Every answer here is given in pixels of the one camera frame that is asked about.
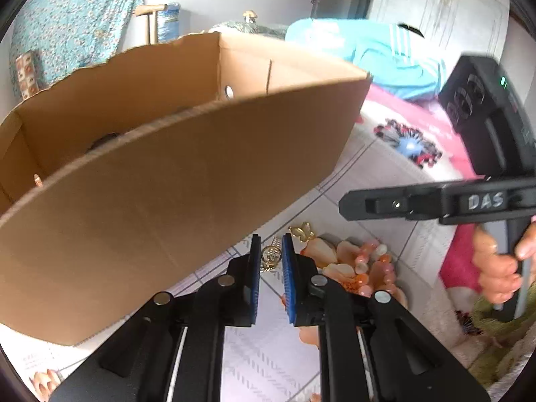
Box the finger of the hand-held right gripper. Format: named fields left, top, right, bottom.
left=338, top=182, right=447, bottom=222

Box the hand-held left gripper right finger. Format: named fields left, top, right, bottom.
left=281, top=233, right=490, bottom=402

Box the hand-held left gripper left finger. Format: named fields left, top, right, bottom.
left=50, top=233, right=262, bottom=402

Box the gold wristwatch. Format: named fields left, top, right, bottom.
left=262, top=237, right=284, bottom=274

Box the gold butterfly pendant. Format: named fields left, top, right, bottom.
left=288, top=221, right=316, bottom=241

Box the pink orange bead bracelet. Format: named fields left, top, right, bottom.
left=344, top=241, right=398, bottom=299

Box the brown cardboard box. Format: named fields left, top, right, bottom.
left=0, top=31, right=373, bottom=347

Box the person's right hand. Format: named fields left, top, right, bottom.
left=472, top=217, right=536, bottom=306

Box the floral tile-print tablecloth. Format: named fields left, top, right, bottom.
left=8, top=134, right=461, bottom=402

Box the pink flower-print blanket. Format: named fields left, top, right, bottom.
left=356, top=81, right=495, bottom=298

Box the white fuzzy blanket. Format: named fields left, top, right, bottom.
left=412, top=276, right=532, bottom=402

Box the white panelled door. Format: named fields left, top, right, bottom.
left=368, top=0, right=509, bottom=55

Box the turquoise jacket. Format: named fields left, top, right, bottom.
left=285, top=19, right=448, bottom=101

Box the green fuzzy cloth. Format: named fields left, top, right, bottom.
left=465, top=285, right=536, bottom=388

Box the green floral pillow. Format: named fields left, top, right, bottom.
left=209, top=21, right=289, bottom=40

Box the blue water bottle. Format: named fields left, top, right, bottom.
left=156, top=3, right=182, bottom=43

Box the orange checked patterned roll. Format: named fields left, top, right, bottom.
left=14, top=50, right=39, bottom=101

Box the teal floral hanging cloth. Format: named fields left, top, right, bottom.
left=10, top=0, right=145, bottom=88

